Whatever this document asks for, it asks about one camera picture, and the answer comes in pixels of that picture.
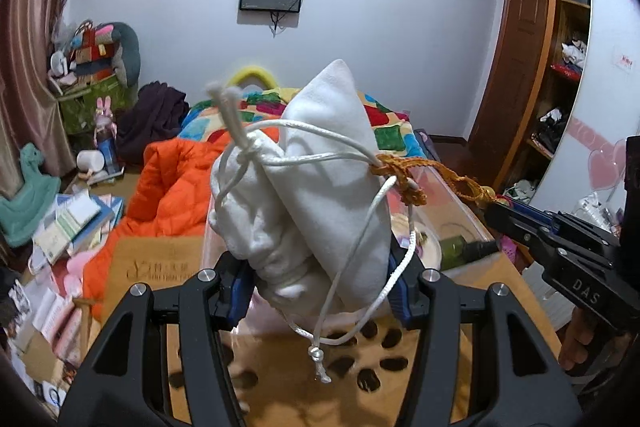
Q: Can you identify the colourful patchwork blanket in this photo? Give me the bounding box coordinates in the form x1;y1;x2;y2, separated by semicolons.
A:
178;88;425;157

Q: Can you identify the orange down jacket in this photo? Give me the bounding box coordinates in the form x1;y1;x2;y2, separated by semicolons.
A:
81;126;281;323

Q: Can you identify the person's right hand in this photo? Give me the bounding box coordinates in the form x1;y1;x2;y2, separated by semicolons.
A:
559;308;594;371

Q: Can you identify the dark green bottle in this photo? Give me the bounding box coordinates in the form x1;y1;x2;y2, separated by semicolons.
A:
439;235;500;271

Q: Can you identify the wooden wardrobe shelf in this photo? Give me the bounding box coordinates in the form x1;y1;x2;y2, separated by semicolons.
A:
462;0;591;199

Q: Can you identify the white mug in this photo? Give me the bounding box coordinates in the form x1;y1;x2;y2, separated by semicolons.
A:
76;150;105;173

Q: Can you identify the green storage box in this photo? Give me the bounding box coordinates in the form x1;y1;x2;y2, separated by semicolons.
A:
58;75;137;135

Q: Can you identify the yellow bed headboard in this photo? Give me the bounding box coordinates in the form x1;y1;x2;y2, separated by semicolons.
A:
227;65;279;90

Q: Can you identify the grey plush pillow pile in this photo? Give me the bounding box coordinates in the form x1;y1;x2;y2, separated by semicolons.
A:
66;20;141;88

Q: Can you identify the white drawstring pouch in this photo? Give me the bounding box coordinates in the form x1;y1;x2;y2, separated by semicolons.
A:
204;58;419;385

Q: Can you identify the stack of books and papers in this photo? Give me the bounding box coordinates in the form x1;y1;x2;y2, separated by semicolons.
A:
32;190;124;265

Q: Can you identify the pink striped curtain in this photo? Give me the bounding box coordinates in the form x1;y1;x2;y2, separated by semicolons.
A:
1;0;75;198

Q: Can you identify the yellow lidded round tub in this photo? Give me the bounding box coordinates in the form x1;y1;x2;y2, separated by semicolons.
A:
390;212;442;270

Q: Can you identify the teal plush dinosaur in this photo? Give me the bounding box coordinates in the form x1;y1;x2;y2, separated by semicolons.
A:
0;143;61;248

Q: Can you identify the pink bunny figure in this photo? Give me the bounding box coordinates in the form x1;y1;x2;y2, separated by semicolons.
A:
93;95;117;142

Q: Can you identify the clear plastic storage bin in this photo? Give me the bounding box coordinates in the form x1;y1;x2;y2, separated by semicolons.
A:
200;167;494;336

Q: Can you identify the dark purple clothing heap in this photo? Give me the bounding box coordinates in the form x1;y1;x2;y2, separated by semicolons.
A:
116;81;190;166

